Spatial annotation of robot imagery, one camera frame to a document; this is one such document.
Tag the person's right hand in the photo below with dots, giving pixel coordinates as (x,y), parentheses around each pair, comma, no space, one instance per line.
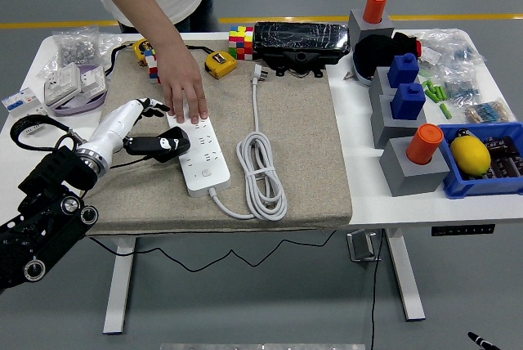
(184,84)

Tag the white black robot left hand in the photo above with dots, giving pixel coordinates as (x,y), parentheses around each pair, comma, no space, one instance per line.
(116,125)

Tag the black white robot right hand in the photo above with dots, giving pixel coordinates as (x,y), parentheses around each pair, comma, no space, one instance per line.
(484,344)

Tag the black plug adapter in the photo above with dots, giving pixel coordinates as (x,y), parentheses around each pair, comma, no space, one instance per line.
(169,158)

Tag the white power strip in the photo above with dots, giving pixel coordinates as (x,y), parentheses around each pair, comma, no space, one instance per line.
(216,182)

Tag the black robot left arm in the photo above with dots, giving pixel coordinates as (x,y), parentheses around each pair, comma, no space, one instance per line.
(45,203)

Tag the person's right forearm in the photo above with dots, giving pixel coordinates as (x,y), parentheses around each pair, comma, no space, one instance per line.
(139,6)

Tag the colourful puzzle cube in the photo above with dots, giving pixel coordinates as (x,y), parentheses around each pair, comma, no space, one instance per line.
(152,68)
(241,43)

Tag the square yellow tape measure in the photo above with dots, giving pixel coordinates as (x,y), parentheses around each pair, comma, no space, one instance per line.
(220,65)

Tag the purple tape roll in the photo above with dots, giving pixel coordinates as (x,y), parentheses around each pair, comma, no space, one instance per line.
(77,109)

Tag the round yellow tape measure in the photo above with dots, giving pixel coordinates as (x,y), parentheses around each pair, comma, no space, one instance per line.
(143,45)

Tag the empty clear plastic bag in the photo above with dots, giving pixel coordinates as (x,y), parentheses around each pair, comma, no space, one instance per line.
(109,44)

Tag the clear bag metal nuts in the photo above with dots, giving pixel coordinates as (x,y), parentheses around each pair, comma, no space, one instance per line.
(77,49)

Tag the white table leg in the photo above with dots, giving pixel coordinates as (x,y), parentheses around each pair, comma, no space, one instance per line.
(406,284)
(116,293)

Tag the white circuit breaker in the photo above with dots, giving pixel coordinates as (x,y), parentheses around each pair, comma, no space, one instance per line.
(20,100)

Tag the black table control panel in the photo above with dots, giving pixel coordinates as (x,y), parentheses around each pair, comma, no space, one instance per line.
(461,230)

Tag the grey-brown fabric mat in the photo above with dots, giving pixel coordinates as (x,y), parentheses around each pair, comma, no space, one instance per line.
(294,141)

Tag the black cracked display unit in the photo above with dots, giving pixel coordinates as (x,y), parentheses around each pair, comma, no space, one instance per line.
(300,37)

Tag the blue plastic bin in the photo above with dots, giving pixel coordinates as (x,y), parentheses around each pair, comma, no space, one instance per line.
(461,188)

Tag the small metal clip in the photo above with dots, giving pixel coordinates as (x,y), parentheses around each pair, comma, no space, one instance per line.
(348,76)

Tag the white round dish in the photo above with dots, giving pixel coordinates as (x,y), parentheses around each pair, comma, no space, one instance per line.
(361,78)

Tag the grey square holder block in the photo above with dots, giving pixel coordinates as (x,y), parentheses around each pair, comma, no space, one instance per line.
(378,84)
(382,131)
(359,27)
(404,178)

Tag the dark circuit boards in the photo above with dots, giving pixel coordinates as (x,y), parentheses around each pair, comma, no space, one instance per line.
(506,158)

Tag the yellow lemon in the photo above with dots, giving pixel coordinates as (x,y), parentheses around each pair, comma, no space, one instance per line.
(470,155)

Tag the black fabric bundle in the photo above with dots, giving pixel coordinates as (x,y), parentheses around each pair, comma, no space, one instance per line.
(374,53)

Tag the orange cylinder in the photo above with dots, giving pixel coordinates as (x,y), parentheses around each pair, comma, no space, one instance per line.
(425,143)
(375,6)

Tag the small black clip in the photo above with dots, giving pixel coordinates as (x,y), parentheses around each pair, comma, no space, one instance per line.
(463,134)

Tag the blue stepped block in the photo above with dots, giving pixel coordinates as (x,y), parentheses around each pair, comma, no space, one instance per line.
(408,102)
(402,72)

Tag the clear bag tan resistors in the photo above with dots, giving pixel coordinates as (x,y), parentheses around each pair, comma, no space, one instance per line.
(488,112)

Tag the green cylindrical battery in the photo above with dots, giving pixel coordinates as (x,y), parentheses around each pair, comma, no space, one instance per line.
(429,93)
(442,94)
(427,84)
(445,110)
(436,93)

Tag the red round cap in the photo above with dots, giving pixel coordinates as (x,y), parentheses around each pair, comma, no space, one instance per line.
(418,46)

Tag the clear bag blue resistors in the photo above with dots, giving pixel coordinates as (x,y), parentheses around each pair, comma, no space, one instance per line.
(461,90)
(453,49)

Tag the white wall socket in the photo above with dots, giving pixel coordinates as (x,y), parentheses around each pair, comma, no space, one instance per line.
(61,84)
(93,78)

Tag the silver metal bracket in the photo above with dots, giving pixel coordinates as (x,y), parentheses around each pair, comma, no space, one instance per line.
(361,245)

